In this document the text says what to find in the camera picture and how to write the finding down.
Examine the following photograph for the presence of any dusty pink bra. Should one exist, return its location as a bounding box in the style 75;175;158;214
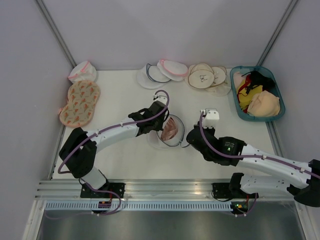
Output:
160;117;178;141

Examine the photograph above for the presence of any blue-trimmed white mesh laundry bag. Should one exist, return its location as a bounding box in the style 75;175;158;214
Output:
146;114;189;150

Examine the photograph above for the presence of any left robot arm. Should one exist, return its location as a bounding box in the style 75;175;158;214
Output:
58;96;169;198

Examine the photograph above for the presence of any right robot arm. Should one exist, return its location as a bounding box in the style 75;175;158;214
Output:
186;124;320;208

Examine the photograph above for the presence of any blue-trimmed mesh bag centre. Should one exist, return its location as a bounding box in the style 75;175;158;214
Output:
136;63;171;90

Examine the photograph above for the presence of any beige laundry bag back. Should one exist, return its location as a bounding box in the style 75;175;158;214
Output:
205;66;232;97

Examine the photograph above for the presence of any beige laundry bag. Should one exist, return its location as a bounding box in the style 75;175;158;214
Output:
186;62;215;90
205;66;232;97

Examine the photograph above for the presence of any pink-trimmed mesh bag centre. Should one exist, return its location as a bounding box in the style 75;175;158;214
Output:
157;59;189;82

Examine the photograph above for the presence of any pink-trimmed mesh bag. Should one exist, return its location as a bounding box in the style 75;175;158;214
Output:
67;60;97;83
157;59;189;82

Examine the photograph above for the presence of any beige laundry bag front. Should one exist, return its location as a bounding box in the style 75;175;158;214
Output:
186;62;215;90

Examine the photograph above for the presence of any yellow bra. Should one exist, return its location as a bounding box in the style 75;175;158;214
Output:
237;81;263;110

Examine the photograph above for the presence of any pale pink bra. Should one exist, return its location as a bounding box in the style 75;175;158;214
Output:
233;71;251;92

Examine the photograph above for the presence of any peach bra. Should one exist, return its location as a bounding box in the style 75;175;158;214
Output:
247;90;281;117

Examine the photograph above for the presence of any floral patterned laundry bag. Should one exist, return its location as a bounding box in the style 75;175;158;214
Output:
58;80;101;128

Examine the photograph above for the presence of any black bra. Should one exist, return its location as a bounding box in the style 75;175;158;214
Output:
243;71;276;90

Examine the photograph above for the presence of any pink-trimmed mesh bag left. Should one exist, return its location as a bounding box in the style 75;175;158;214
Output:
67;60;97;83

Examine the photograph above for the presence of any teal plastic basket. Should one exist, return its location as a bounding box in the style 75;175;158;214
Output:
230;66;286;122

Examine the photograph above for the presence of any right corner aluminium profile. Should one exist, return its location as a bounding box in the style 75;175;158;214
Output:
256;0;300;66

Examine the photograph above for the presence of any corner aluminium profile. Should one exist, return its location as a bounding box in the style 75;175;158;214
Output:
34;0;77;68
256;0;300;66

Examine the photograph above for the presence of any left corner aluminium profile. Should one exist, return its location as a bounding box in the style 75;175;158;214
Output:
34;0;77;68

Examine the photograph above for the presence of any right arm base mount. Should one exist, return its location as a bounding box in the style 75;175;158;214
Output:
211;182;241;202

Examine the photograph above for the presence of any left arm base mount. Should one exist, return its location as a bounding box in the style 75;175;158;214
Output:
80;182;126;199

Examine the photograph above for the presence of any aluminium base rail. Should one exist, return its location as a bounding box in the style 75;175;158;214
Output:
33;178;308;201

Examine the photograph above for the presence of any white slotted cable duct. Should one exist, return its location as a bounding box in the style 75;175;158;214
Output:
45;200;248;212

